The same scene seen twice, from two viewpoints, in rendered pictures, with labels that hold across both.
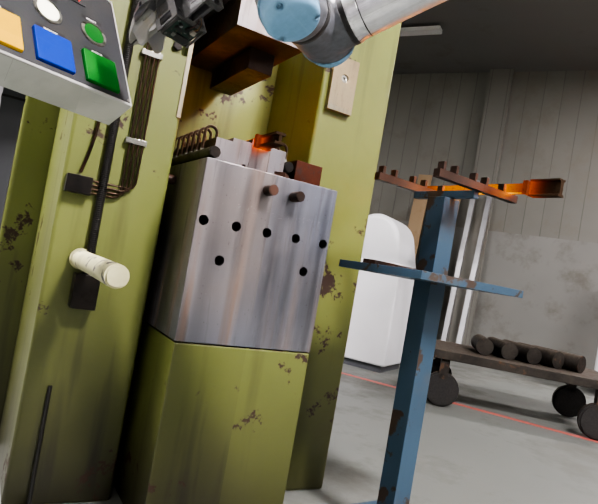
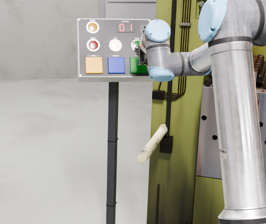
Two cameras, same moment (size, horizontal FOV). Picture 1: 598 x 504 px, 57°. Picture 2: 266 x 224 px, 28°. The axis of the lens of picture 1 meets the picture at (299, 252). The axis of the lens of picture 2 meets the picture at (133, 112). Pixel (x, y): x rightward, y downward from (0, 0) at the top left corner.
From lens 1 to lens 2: 158 cm
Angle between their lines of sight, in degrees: 48
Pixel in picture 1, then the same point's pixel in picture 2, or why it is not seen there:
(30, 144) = not seen: hidden behind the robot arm
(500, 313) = not seen: outside the picture
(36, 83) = (112, 79)
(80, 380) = (171, 183)
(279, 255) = not seen: hidden behind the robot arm
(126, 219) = (183, 108)
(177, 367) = (199, 187)
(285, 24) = (159, 79)
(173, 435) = (200, 218)
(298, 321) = not seen: outside the picture
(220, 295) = (217, 154)
